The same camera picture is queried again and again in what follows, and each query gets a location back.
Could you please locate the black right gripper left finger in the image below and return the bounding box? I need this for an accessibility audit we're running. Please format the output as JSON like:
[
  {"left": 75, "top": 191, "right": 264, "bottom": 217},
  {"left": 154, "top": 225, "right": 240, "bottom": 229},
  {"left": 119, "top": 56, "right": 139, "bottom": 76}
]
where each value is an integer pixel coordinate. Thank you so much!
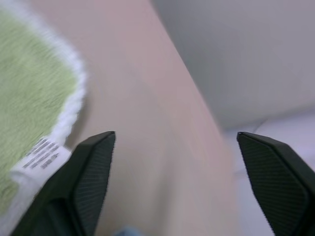
[{"left": 9, "top": 130, "right": 116, "bottom": 236}]

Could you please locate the green towel with white edge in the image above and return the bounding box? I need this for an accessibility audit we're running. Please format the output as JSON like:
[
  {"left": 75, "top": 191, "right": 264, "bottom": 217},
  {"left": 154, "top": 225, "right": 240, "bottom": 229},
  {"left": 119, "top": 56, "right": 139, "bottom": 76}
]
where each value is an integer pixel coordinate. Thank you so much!
[{"left": 0, "top": 0, "right": 87, "bottom": 236}]

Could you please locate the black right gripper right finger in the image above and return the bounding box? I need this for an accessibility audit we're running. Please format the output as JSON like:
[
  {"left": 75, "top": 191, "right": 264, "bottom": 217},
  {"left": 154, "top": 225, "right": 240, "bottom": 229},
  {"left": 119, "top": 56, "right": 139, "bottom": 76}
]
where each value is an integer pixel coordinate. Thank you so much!
[{"left": 236, "top": 131, "right": 315, "bottom": 236}]

